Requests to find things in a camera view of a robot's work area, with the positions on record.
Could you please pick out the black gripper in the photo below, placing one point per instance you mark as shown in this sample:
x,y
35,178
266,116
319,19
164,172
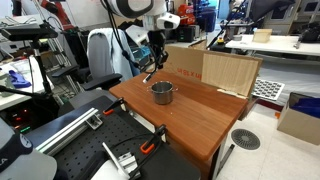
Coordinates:
x,y
157,41

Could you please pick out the black Expo marker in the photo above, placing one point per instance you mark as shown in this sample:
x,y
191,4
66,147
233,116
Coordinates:
x,y
148,77

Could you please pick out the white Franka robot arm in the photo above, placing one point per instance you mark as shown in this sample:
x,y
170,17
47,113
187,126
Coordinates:
x,y
133,6

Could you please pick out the red robot arm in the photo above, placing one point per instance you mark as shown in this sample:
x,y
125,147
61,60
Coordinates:
x,y
60,13

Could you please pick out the stainless steel pot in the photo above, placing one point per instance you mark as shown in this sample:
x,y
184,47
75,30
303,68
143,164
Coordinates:
x,y
162,96

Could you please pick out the teal box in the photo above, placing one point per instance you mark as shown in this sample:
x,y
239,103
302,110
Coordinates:
x,y
141,55

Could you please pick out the white device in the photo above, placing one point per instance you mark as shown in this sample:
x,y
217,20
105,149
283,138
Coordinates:
x,y
136,35

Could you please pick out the black electronics box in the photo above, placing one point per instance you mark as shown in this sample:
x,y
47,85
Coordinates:
x,y
186,33

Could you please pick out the red soda box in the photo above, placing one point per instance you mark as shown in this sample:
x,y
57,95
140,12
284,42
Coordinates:
x,y
186,11

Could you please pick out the grey office chair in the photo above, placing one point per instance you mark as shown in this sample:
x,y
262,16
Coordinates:
x,y
103,53

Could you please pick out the blue plastic bin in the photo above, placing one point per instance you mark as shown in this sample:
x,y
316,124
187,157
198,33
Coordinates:
x,y
206,18

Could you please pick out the black orange bar clamp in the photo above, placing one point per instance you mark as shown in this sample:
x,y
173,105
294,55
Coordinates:
x,y
113,106
151,141

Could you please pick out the brown cardboard panel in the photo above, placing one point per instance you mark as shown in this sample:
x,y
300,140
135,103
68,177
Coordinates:
x,y
226,71

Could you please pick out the small wooden box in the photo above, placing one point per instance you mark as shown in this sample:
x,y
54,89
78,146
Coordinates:
x,y
262,35

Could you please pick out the black perforated breadboard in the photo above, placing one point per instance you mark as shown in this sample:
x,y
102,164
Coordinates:
x,y
86,143

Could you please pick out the white dotted grid board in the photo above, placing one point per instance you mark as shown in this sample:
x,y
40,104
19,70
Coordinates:
x,y
268,89

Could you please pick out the round floor drain grate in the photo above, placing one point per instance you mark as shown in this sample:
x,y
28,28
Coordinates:
x,y
245,139

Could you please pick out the grey metal table leg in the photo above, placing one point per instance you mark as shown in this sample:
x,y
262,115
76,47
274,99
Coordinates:
x,y
226,156

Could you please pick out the black fabric cover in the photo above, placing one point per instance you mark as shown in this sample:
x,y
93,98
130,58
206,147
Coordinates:
x,y
270,8

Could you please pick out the black controller box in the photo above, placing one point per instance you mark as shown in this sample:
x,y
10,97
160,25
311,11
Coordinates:
x,y
33,116

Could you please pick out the blue cloth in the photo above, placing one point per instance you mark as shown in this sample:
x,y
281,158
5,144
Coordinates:
x,y
18,80

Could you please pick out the large cardboard box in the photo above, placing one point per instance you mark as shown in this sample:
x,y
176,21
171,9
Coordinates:
x,y
296,126

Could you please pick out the black device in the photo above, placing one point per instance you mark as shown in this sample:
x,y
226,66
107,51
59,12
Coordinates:
x,y
310,33

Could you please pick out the blue bag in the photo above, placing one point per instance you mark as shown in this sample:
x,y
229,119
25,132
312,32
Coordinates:
x,y
308,105

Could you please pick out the aluminium extrusion rail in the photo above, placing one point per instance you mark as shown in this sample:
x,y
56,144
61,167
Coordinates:
x,y
66,131
121,160

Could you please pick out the black camera stand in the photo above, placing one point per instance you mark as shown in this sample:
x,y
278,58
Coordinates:
x,y
41,71

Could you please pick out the black stereo camera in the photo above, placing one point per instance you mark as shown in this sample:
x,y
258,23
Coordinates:
x,y
30,32

